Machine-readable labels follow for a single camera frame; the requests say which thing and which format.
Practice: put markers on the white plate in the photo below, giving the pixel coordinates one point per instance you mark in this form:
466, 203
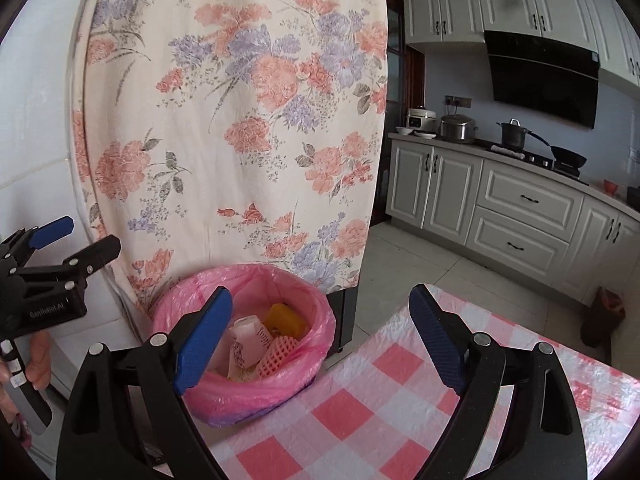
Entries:
425, 135

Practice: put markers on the pink checked tablecloth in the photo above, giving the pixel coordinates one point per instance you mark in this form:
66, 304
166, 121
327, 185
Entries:
360, 410

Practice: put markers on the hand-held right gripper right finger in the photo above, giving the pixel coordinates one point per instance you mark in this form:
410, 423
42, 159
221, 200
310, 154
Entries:
440, 340

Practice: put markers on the large pink foam fruit net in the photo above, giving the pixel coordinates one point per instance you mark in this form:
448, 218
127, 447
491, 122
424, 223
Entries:
276, 356

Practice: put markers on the white bowl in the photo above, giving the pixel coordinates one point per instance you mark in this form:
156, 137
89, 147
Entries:
404, 130

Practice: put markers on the bin with pink bag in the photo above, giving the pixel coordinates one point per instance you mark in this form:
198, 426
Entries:
295, 385

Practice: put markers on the black wok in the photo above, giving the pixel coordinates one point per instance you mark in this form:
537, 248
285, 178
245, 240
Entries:
567, 157

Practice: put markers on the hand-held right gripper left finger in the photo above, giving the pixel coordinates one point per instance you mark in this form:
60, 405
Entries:
205, 340

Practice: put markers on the white lower kitchen cabinets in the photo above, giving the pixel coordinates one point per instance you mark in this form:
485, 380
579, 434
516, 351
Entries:
525, 200

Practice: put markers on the floral curtain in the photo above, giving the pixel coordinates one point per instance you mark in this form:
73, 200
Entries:
225, 110

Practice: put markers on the red bowl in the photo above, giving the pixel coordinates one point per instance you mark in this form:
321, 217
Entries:
611, 186

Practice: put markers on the person's left hand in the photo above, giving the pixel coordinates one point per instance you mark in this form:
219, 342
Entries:
39, 362

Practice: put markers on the black range hood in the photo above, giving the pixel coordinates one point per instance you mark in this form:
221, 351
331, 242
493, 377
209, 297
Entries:
545, 80

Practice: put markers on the yellow sponge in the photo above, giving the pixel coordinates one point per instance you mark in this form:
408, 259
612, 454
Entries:
285, 321

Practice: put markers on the small red floor bin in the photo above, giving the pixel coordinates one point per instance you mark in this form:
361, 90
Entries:
602, 317

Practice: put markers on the black gas stove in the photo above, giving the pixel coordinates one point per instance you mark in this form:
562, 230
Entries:
537, 159

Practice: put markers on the black pot with lid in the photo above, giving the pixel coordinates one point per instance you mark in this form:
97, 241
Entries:
512, 136

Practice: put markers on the brown glass door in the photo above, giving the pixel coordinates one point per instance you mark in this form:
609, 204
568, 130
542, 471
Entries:
400, 110

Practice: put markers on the white rice cooker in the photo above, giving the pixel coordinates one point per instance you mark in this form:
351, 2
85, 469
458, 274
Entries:
422, 119

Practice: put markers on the dark wall socket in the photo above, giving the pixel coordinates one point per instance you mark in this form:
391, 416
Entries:
458, 101

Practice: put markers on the white upper kitchen cabinets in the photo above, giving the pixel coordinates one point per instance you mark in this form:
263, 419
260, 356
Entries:
460, 5

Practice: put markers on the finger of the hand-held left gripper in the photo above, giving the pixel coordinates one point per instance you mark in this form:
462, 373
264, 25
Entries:
97, 252
52, 230

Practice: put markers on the steel pressure cooker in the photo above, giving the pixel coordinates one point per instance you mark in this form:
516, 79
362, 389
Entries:
457, 130

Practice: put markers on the white kitchen cabinets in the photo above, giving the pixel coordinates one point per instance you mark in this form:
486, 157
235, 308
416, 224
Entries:
525, 200
460, 5

